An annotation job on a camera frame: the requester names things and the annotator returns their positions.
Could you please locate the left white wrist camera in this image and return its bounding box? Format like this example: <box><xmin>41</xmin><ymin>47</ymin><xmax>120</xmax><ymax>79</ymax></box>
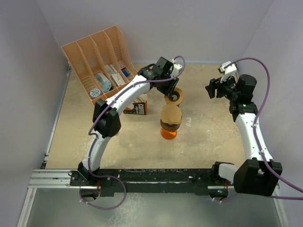
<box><xmin>170</xmin><ymin>61</ymin><xmax>183</xmax><ymax>78</ymax></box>

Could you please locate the coffee filter box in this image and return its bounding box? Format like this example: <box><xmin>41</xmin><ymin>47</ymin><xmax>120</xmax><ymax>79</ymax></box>
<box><xmin>123</xmin><ymin>93</ymin><xmax>147</xmax><ymax>115</ymax></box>

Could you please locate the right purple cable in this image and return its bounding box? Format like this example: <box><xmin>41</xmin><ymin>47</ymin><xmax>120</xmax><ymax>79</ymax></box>
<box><xmin>220</xmin><ymin>57</ymin><xmax>303</xmax><ymax>204</ymax></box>

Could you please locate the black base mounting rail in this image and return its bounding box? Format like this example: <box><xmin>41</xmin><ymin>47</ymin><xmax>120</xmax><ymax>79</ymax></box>
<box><xmin>68</xmin><ymin>168</ymin><xmax>233</xmax><ymax>197</ymax></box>

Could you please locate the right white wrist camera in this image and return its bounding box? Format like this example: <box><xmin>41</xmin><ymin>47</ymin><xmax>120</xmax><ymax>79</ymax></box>
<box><xmin>218</xmin><ymin>61</ymin><xmax>237</xmax><ymax>83</ymax></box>

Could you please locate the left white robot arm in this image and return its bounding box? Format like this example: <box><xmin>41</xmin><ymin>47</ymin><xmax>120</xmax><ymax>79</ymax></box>
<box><xmin>78</xmin><ymin>57</ymin><xmax>186</xmax><ymax>185</ymax></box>

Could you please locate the brown paper coffee filter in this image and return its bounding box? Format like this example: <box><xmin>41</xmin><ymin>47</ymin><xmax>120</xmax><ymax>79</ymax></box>
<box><xmin>161</xmin><ymin>104</ymin><xmax>182</xmax><ymax>124</ymax></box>

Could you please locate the white paper packet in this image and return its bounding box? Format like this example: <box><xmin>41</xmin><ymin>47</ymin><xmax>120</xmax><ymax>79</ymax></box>
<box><xmin>105</xmin><ymin>64</ymin><xmax>117</xmax><ymax>76</ymax></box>

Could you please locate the blue ribbed coffee dripper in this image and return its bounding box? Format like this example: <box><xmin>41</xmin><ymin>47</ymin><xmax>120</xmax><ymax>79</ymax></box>
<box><xmin>160</xmin><ymin>120</ymin><xmax>182</xmax><ymax>132</ymax></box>

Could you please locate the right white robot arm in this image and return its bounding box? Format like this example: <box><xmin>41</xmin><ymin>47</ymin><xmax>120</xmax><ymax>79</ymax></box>
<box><xmin>205</xmin><ymin>74</ymin><xmax>283</xmax><ymax>196</ymax></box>

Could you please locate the red white small carton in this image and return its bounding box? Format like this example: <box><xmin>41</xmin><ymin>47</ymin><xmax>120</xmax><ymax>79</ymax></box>
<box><xmin>118</xmin><ymin>61</ymin><xmax>126</xmax><ymax>70</ymax></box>

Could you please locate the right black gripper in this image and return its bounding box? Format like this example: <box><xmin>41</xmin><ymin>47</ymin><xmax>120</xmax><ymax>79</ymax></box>
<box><xmin>205</xmin><ymin>73</ymin><xmax>239</xmax><ymax>101</ymax></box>

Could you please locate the white red small box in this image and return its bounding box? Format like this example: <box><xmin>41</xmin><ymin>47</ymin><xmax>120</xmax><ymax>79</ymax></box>
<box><xmin>111</xmin><ymin>73</ymin><xmax>125</xmax><ymax>87</ymax></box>

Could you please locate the peach plastic file organizer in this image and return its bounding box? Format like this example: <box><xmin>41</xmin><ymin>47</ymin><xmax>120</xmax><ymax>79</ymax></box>
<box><xmin>62</xmin><ymin>26</ymin><xmax>137</xmax><ymax>104</ymax></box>

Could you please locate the blue stamp block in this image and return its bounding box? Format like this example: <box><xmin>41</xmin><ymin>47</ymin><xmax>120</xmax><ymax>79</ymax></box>
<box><xmin>122</xmin><ymin>69</ymin><xmax>131</xmax><ymax>77</ymax></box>

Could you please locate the orange glass carafe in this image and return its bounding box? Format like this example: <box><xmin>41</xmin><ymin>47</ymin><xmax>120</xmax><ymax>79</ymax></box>
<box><xmin>160</xmin><ymin>128</ymin><xmax>177</xmax><ymax>140</ymax></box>

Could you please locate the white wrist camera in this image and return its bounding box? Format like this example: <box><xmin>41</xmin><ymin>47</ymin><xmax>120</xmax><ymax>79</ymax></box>
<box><xmin>218</xmin><ymin>61</ymin><xmax>237</xmax><ymax>83</ymax></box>
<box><xmin>170</xmin><ymin>61</ymin><xmax>183</xmax><ymax>78</ymax></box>

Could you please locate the wooden ring stand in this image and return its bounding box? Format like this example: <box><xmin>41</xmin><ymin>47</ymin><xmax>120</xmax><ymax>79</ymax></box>
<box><xmin>164</xmin><ymin>87</ymin><xmax>184</xmax><ymax>106</ymax></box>

